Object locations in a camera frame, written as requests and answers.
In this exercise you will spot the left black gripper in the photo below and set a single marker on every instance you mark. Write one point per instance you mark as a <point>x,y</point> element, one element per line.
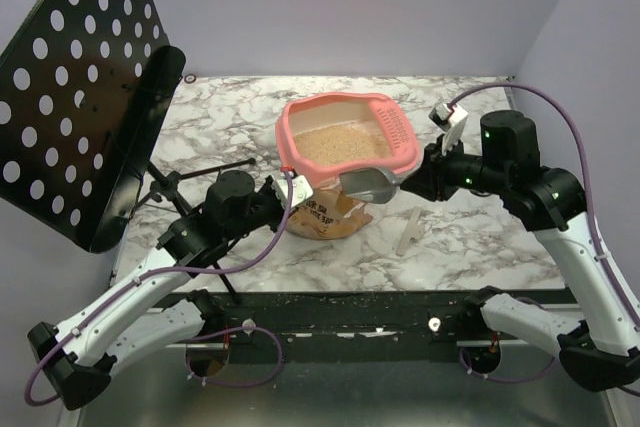
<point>268,188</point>

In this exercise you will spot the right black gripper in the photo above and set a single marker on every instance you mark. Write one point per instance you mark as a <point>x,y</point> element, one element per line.
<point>426,173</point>

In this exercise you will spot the grey bag sealing clip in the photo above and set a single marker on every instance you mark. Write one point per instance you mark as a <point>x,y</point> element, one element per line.
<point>414,231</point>

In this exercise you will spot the silver metal litter scoop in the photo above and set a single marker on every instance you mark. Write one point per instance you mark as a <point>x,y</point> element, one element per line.
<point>376,185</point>

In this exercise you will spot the beige cat litter bag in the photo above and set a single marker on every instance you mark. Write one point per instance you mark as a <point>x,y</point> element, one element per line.
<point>329,215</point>

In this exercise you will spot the pink cat litter box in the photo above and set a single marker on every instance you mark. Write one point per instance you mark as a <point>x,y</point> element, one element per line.
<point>372,112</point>

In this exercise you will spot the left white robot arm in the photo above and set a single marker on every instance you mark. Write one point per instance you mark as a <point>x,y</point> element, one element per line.
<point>235,230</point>

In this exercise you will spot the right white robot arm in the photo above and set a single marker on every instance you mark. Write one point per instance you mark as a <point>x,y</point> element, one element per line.
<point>600,351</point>

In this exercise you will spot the clean litter in box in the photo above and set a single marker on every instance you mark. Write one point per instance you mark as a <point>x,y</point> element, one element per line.
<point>339,144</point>

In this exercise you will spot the black perforated music stand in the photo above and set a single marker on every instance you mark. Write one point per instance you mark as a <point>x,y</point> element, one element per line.
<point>85,91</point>

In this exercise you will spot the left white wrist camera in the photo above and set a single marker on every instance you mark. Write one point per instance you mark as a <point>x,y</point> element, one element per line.
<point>298,192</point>

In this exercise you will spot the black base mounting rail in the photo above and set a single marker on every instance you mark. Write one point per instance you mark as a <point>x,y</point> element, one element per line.
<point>348,327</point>

